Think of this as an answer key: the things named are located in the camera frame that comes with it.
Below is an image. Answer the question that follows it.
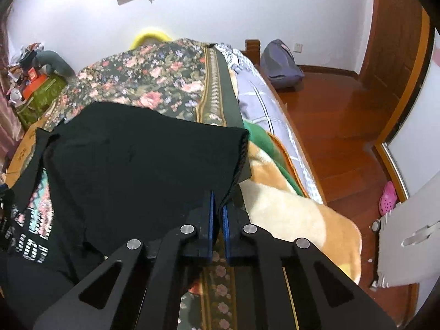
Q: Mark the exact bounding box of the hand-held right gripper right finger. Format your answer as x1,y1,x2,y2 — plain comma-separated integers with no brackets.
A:
222,199,397,330

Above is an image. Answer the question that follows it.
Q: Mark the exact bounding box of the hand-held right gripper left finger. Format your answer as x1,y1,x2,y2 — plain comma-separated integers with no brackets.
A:
32,191,218,330

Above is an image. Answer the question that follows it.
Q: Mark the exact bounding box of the black knit sweater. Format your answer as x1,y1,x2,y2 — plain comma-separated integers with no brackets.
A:
43,101,250,282

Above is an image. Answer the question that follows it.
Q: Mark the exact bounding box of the orange and green plush blanket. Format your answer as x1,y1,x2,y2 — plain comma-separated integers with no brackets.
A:
239,120,361,284

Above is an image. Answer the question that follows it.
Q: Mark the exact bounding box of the lavender checked bed sheet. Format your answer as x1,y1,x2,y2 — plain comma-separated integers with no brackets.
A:
215,43,327,205

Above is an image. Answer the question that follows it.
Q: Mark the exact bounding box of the floral blanket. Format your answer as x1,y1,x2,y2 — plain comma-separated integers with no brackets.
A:
45,38,293,330

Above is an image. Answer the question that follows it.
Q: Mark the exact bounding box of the purple backpack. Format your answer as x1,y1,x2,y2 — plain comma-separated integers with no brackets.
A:
260,39,305,88

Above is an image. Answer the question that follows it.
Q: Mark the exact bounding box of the pink clog shoe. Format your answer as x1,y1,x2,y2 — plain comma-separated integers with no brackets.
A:
378,181,398,215

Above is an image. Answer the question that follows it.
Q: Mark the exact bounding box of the white plastic board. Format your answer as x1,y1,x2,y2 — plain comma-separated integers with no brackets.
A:
376,197,440,287

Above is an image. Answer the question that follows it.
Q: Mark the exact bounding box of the black printed t-shirt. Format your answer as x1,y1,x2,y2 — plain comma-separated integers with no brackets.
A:
0,127,104,313

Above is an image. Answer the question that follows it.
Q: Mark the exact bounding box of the yellow curved cushion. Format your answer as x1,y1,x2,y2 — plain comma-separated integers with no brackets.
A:
130,27,174,49

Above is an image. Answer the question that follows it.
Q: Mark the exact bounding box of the brown board with paw cutouts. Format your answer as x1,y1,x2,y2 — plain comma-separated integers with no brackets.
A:
7,124,49,179

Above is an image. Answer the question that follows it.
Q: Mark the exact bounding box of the green fabric storage bag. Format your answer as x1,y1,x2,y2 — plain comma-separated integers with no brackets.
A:
15,74,67,128

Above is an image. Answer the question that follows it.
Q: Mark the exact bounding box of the white wardrobe door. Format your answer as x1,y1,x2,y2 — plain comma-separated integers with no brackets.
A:
375,27,440,200

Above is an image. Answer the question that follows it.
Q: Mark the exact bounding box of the grey plush toy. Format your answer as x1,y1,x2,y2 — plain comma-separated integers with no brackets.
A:
34,51,75,76

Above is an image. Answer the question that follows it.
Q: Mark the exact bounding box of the orange box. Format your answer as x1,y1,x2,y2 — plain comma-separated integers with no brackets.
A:
22,69,49,98

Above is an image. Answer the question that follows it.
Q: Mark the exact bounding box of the pile of assorted bags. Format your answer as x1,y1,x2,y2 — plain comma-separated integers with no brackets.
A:
9,43,45,73

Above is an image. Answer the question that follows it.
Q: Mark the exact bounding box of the brown wooden door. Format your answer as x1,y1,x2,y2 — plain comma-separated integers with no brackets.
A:
359,0,430,93

